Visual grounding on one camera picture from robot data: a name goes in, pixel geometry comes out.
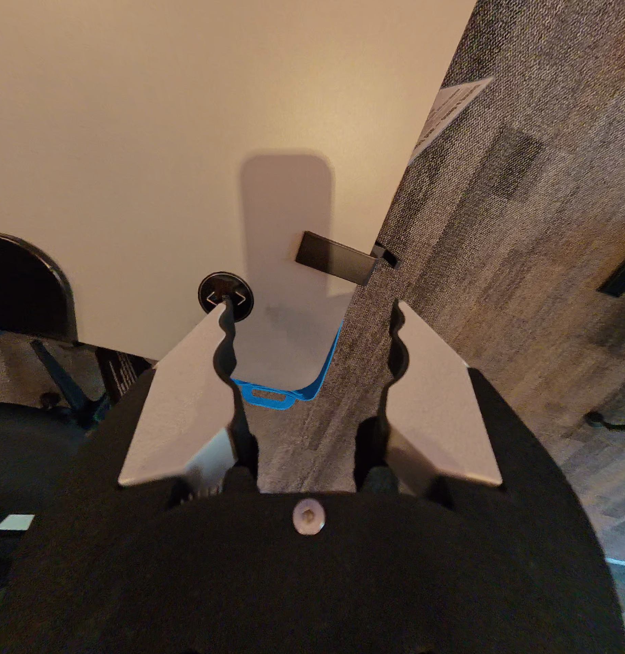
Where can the black round arrow knob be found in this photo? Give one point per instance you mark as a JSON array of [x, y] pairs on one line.
[[220, 283]]

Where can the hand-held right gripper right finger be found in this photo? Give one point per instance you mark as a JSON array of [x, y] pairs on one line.
[[435, 403]]

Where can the light blue plastic piece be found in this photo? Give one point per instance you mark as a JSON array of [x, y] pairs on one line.
[[245, 394]]

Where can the black rectangular bracket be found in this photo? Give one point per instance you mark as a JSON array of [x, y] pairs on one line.
[[333, 255]]

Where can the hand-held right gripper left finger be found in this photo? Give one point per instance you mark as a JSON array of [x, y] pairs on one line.
[[179, 398]]

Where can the black office chair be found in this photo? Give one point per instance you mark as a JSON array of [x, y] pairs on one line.
[[16, 286]]

